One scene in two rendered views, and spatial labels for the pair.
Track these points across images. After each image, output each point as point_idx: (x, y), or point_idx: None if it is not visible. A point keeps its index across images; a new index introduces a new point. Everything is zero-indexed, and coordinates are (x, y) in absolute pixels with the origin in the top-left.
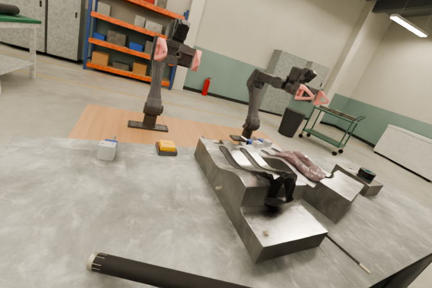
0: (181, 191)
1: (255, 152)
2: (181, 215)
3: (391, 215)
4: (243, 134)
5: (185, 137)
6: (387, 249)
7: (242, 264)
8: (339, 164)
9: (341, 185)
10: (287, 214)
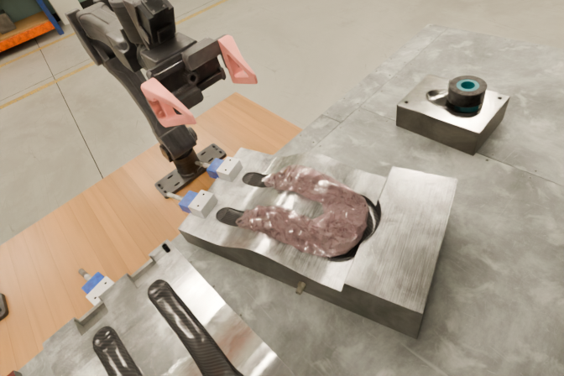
0: None
1: (190, 267)
2: None
3: (539, 174)
4: (177, 168)
5: (51, 295)
6: (537, 332)
7: None
8: (404, 98)
9: (399, 247)
10: None
